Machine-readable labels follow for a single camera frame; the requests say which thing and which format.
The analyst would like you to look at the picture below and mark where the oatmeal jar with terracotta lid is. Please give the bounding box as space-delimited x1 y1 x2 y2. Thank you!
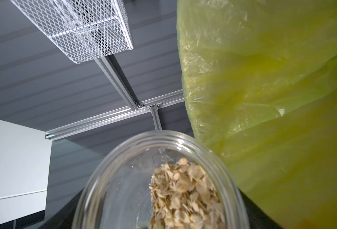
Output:
72 130 250 229

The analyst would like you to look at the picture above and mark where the grey bin with green bag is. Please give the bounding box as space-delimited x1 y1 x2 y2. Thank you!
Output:
177 1 337 229

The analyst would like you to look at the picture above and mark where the white wire wall basket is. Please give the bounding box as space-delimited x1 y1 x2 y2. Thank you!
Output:
12 1 134 64

